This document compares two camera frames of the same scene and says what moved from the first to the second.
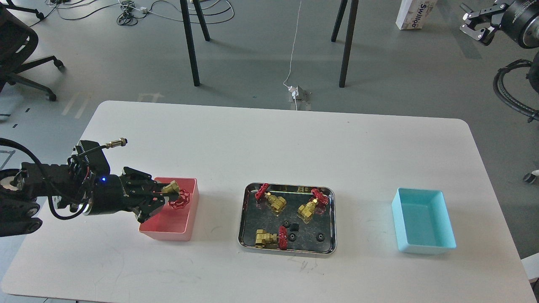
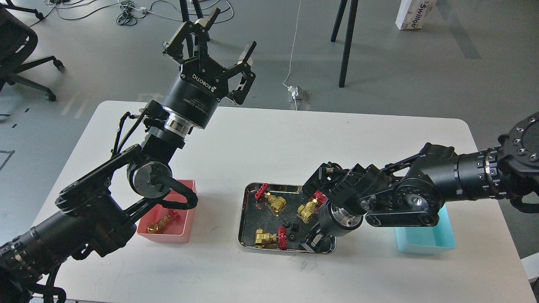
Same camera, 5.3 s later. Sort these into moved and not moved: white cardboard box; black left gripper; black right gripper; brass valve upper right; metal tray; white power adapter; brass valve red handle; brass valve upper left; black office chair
Moved: brass valve red handle; black right gripper; black left gripper
Not moved: metal tray; black office chair; white cardboard box; brass valve upper right; white power adapter; brass valve upper left
